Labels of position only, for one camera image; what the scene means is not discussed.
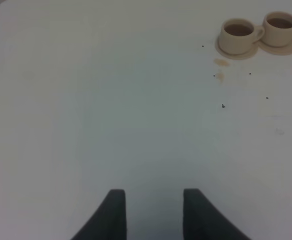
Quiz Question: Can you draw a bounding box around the left beige cup saucer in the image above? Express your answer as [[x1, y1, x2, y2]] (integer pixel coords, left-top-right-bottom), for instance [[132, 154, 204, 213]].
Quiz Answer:
[[215, 35, 258, 60]]

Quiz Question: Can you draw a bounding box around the beige teacup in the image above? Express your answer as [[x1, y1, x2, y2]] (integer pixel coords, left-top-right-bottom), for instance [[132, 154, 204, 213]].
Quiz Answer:
[[261, 11, 292, 48], [219, 18, 265, 44]]

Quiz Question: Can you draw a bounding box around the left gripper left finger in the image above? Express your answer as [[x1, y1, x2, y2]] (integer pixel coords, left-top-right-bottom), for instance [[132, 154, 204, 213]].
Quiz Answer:
[[72, 189, 127, 240]]

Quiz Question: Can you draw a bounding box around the right beige cup saucer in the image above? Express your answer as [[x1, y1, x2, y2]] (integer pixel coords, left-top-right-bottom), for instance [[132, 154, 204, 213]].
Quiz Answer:
[[258, 41, 292, 56]]

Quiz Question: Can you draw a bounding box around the beige cup saucer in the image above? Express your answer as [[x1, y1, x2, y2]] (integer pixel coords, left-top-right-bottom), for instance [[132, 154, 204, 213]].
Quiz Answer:
[[215, 35, 258, 60], [258, 41, 292, 56]]

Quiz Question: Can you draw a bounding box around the left beige teacup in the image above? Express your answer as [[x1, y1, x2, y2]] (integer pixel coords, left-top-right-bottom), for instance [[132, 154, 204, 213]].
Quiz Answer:
[[219, 18, 265, 44]]

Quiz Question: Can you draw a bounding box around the right beige teacup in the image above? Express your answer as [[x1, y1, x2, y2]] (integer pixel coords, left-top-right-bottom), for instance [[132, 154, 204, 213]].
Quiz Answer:
[[261, 11, 292, 48]]

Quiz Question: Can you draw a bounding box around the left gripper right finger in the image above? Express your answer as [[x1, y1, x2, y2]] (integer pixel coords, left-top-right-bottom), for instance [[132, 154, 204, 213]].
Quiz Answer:
[[183, 188, 249, 240]]

